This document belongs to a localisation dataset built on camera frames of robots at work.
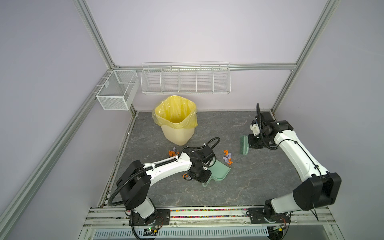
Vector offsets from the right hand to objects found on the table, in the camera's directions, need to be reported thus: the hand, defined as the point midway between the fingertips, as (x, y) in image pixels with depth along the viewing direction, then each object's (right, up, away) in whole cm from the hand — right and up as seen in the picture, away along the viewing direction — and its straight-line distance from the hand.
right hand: (252, 146), depth 81 cm
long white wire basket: (-37, +43, +17) cm, 59 cm away
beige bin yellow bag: (-44, +17, +26) cm, 54 cm away
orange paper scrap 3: (-35, -10, -17) cm, 40 cm away
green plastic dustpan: (-17, -16, +6) cm, 24 cm away
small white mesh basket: (-84, +35, +21) cm, 94 cm away
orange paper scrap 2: (-10, -12, +11) cm, 18 cm away
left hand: (-26, -19, -3) cm, 33 cm away
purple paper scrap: (-9, -8, +14) cm, 18 cm away
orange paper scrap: (-11, -6, +16) cm, 20 cm away
